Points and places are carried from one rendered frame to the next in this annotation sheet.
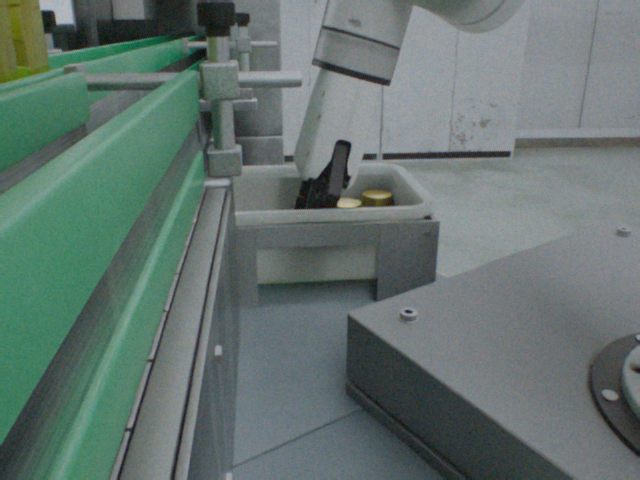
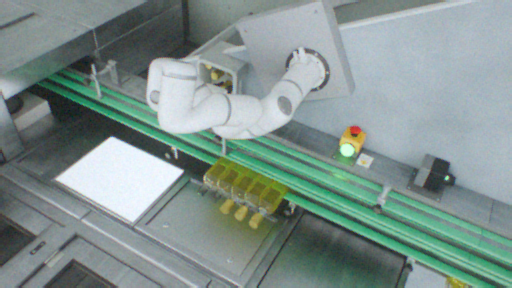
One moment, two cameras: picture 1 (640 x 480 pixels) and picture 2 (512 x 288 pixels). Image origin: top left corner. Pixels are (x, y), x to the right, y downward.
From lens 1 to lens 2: 1.40 m
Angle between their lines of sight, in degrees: 61
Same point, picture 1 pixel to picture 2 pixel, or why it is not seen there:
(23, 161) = (260, 160)
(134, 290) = (290, 154)
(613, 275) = (265, 51)
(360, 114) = not seen: hidden behind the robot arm
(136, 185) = (284, 158)
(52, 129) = (250, 157)
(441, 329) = not seen: hidden behind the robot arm
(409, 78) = not seen: outside the picture
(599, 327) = (281, 70)
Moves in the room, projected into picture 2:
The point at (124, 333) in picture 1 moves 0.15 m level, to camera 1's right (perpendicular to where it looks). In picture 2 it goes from (297, 156) to (307, 125)
